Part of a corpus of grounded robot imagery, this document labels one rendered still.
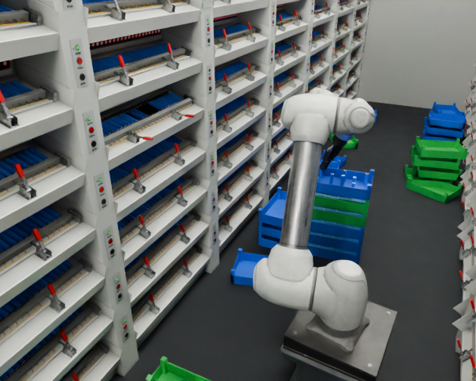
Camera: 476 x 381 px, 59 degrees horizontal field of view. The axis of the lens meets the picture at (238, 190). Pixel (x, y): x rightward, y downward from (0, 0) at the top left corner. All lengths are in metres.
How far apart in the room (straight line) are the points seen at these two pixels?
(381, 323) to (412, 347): 0.35
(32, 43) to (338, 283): 1.11
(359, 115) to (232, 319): 1.08
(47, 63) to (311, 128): 0.84
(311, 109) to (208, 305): 1.07
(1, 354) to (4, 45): 0.79
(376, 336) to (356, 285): 0.28
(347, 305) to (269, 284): 0.27
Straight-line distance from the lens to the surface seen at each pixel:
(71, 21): 1.24
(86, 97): 1.28
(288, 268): 1.47
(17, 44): 1.14
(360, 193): 2.18
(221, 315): 2.03
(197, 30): 1.78
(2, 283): 1.27
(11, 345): 1.38
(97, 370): 1.76
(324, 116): 1.50
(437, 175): 3.32
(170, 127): 1.63
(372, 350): 1.62
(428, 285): 2.39
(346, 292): 1.46
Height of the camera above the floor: 1.43
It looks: 28 degrees down
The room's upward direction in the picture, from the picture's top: straight up
